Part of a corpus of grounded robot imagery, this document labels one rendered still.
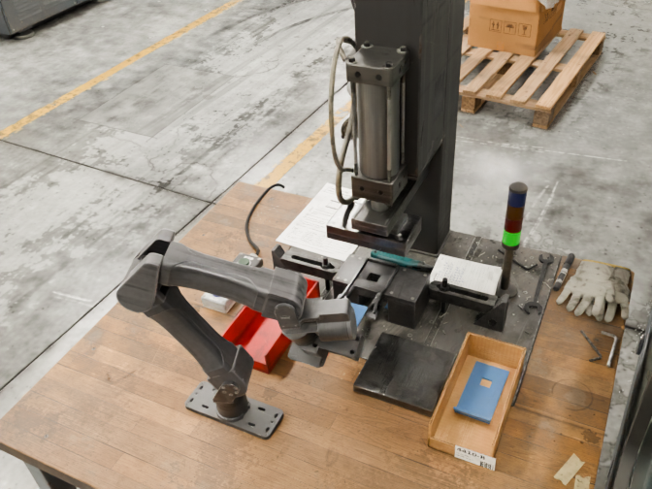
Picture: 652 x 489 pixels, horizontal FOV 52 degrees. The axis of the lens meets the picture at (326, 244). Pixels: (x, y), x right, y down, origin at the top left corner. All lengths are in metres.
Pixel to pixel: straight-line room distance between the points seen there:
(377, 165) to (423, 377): 0.44
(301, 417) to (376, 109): 0.62
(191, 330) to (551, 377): 0.74
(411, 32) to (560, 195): 2.43
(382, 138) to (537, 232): 2.12
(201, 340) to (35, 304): 2.10
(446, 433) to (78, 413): 0.75
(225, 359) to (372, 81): 0.57
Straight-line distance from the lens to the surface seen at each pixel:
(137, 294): 1.14
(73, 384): 1.56
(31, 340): 3.10
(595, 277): 1.68
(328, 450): 1.32
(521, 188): 1.44
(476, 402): 1.38
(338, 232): 1.41
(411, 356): 1.43
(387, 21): 1.25
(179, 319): 1.19
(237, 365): 1.26
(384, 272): 1.52
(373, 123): 1.24
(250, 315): 1.54
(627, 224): 3.46
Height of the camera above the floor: 2.00
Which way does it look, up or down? 39 degrees down
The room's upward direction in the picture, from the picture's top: 5 degrees counter-clockwise
